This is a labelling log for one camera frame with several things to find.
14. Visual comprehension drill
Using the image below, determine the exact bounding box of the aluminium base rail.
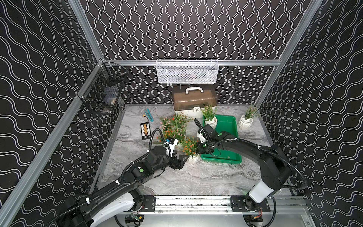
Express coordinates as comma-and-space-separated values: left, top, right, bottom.
80, 195, 307, 215

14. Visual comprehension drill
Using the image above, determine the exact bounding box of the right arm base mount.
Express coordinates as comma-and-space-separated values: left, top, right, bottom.
230, 196, 271, 213

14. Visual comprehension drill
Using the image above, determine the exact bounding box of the white mesh wall basket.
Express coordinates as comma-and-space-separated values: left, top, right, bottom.
156, 59, 219, 84

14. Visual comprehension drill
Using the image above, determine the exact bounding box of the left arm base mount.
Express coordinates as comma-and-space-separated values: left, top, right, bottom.
117, 195, 157, 213

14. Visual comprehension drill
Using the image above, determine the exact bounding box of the brown lidded storage box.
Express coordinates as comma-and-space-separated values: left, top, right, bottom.
172, 84, 218, 118

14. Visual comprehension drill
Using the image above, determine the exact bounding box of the black picture card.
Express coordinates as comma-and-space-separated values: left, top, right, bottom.
140, 122, 151, 141

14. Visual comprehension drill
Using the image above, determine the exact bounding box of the teal handled tool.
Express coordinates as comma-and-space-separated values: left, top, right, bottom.
145, 108, 154, 122

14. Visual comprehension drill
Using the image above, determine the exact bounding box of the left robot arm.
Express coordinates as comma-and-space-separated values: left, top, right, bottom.
46, 135, 187, 227

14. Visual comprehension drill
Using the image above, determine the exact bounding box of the green grass pot back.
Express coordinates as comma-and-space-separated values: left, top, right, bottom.
169, 113, 192, 142

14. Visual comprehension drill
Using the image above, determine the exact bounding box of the green plastic tray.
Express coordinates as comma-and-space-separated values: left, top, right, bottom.
201, 114, 243, 165

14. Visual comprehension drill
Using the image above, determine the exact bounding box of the orange flower pot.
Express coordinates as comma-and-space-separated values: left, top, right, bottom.
182, 137, 199, 164

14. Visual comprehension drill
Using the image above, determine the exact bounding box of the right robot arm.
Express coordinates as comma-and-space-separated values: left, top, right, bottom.
194, 118, 308, 204

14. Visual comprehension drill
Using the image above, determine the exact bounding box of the green plant pot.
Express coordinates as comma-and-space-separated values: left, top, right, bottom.
238, 105, 260, 130

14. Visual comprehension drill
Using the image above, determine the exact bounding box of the black wire wall basket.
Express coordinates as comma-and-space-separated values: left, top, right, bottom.
81, 62, 129, 115

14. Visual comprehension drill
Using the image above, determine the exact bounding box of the red flower pot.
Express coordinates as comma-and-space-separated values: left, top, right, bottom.
153, 129, 184, 147

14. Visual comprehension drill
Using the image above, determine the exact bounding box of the pink flower pot back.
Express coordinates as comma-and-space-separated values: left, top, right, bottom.
159, 117, 174, 135

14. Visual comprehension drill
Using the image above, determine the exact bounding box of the pink flower pot front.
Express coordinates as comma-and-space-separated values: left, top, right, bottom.
202, 105, 217, 129

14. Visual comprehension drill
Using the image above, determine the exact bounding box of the pink flower pot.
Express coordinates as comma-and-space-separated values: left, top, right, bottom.
159, 117, 174, 135
202, 105, 217, 129

